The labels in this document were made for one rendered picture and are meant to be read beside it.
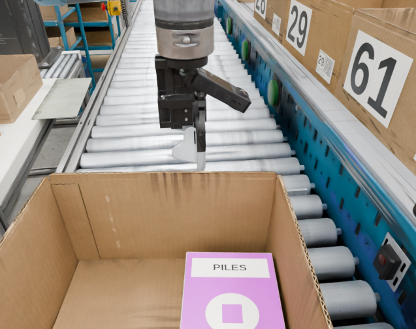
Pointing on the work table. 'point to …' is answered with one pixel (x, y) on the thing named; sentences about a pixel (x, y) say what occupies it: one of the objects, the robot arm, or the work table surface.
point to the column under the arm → (19, 31)
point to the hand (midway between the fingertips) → (200, 156)
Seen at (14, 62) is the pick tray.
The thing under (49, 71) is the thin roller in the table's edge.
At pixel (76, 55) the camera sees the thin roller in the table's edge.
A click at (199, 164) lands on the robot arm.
